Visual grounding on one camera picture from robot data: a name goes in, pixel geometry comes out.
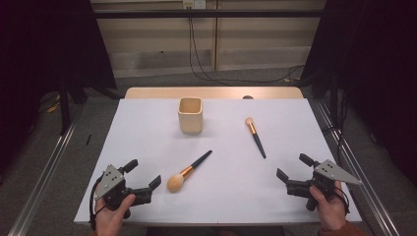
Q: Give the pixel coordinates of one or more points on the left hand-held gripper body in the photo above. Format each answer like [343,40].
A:
[113,188]

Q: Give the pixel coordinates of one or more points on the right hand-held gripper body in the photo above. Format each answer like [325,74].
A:
[324,173]

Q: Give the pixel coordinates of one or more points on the large fluffy makeup brush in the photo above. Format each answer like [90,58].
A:
[175,183]

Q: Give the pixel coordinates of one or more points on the small slim makeup brush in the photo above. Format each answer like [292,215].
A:
[255,132]

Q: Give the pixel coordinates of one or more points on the beige square cup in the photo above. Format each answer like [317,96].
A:
[190,123]

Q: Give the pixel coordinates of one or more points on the person's left hand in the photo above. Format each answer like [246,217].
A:
[109,221]

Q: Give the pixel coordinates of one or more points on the person's right hand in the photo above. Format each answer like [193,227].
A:
[332,211]

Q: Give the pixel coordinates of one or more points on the small black floor object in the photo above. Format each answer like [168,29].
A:
[88,140]

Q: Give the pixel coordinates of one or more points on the white table mat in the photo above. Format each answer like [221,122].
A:
[229,190]

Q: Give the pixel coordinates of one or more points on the black metal stand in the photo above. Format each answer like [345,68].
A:
[334,98]
[65,111]

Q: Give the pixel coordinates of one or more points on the dark round table grommet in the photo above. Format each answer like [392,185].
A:
[248,97]

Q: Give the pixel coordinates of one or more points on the yellow floor tape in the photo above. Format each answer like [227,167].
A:
[52,108]

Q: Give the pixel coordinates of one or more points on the black curtain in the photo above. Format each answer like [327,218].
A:
[39,65]
[377,82]

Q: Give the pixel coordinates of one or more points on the black horizontal bar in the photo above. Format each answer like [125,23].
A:
[229,13]

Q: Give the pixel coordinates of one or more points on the metal floor rail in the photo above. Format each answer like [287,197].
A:
[42,183]
[364,183]

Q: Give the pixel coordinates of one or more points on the white wall socket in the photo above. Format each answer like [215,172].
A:
[194,4]

